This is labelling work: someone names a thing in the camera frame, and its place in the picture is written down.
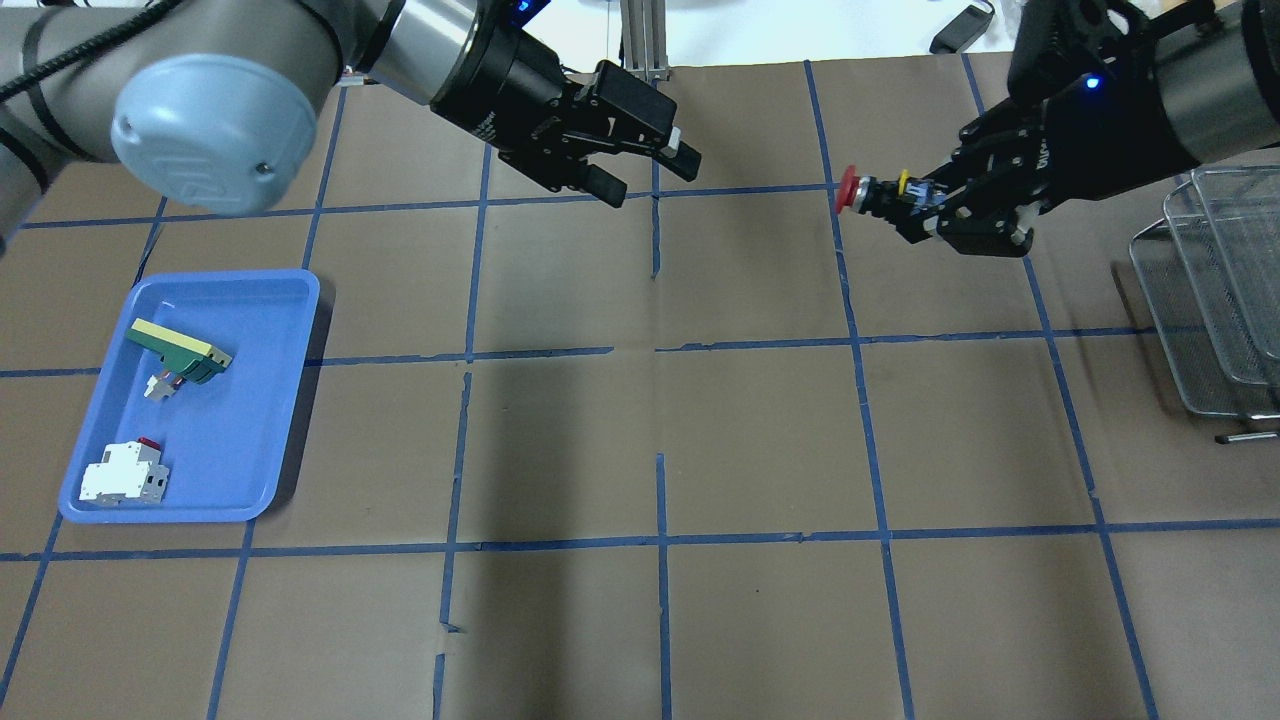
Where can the aluminium frame post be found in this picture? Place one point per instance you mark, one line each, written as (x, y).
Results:
(644, 39)

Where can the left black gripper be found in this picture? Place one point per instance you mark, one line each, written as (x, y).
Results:
(487, 82)

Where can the white circuit breaker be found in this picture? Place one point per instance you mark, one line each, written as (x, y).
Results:
(129, 471)

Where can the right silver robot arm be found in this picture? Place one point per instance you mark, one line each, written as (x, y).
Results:
(1219, 82)

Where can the blue plastic tray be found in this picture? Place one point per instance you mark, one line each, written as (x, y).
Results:
(224, 442)

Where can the red emergency stop button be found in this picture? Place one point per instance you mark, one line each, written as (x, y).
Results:
(869, 195)

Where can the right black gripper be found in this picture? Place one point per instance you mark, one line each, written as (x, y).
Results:
(1098, 140)

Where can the black power adapter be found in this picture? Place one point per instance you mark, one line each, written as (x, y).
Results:
(961, 31)

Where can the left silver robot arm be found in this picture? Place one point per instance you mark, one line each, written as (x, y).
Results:
(215, 103)

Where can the green yellow terminal block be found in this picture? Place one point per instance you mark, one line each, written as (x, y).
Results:
(184, 359)

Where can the small grey connector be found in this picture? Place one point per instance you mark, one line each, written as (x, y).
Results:
(161, 387)

